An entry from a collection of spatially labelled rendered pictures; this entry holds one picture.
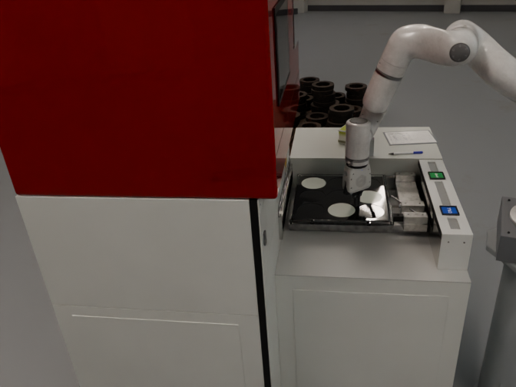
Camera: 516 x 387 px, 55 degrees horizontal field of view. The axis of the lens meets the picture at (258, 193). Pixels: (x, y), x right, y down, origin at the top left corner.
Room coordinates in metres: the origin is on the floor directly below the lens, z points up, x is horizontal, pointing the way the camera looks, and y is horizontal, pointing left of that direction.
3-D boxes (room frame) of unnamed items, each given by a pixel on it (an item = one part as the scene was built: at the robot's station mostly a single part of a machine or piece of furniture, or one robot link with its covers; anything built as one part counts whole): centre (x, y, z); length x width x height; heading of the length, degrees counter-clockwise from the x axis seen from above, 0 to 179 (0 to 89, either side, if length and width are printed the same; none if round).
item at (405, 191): (1.65, -0.58, 0.87); 0.36 x 0.08 x 0.03; 170
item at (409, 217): (1.50, -0.55, 0.89); 0.08 x 0.03 x 0.03; 80
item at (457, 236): (1.55, -0.66, 0.89); 0.55 x 0.09 x 0.14; 170
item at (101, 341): (1.60, 0.27, 0.41); 0.82 x 0.70 x 0.82; 170
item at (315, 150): (2.05, -0.48, 0.89); 0.62 x 0.35 x 0.14; 80
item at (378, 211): (1.68, -0.32, 0.90); 0.34 x 0.34 x 0.01; 80
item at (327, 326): (1.74, -0.44, 0.41); 0.96 x 0.64 x 0.82; 170
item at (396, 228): (1.56, -0.36, 0.84); 0.50 x 0.02 x 0.03; 80
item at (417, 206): (1.58, -0.57, 0.89); 0.08 x 0.03 x 0.03; 80
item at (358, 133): (1.61, -0.36, 1.17); 0.09 x 0.08 x 0.13; 152
